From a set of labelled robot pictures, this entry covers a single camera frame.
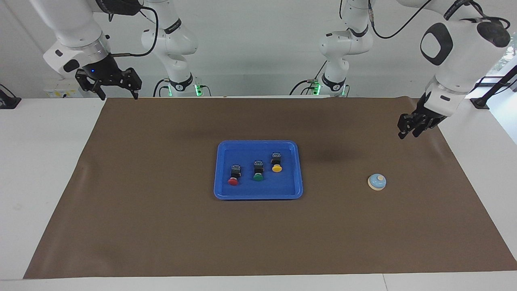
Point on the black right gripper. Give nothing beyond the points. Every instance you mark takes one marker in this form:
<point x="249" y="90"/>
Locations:
<point x="107" y="72"/>

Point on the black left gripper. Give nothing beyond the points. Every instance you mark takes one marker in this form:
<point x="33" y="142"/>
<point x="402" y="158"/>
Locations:
<point x="426" y="115"/>

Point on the yellow push button switch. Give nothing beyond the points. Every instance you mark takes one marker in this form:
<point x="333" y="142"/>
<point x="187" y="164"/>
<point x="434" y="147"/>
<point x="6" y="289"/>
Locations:
<point x="276" y="163"/>

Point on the red push button switch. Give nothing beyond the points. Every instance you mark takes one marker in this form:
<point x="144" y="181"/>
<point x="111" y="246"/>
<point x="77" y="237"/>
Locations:
<point x="234" y="176"/>

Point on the green push button switch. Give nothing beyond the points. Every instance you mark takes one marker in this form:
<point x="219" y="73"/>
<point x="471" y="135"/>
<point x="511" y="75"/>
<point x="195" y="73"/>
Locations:
<point x="258" y="171"/>

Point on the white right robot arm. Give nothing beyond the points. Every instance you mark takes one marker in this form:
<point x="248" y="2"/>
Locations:
<point x="76" y="32"/>

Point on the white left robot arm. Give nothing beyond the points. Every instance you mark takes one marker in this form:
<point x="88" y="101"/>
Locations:
<point x="456" y="52"/>

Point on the light blue call bell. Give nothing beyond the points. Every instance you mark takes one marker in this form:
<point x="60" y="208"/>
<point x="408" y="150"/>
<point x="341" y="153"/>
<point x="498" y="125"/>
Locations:
<point x="377" y="182"/>

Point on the blue plastic tray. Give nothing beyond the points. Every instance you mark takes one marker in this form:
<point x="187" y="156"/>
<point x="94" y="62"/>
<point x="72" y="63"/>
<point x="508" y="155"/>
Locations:
<point x="258" y="190"/>

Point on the window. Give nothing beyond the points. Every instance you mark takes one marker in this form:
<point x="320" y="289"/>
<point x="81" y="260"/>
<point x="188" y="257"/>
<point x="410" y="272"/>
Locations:
<point x="507" y="62"/>

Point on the brown table mat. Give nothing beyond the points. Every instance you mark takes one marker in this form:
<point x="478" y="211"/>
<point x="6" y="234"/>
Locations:
<point x="161" y="226"/>

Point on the white wall socket box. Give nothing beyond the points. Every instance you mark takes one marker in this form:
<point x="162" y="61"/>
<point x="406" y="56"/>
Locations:
<point x="60" y="91"/>

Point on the black camera stand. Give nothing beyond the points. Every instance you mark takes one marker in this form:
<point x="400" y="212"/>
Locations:
<point x="490" y="91"/>

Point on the black clamp bracket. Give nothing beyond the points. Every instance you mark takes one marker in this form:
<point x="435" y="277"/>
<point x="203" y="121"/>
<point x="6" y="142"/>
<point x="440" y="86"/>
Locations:
<point x="7" y="101"/>

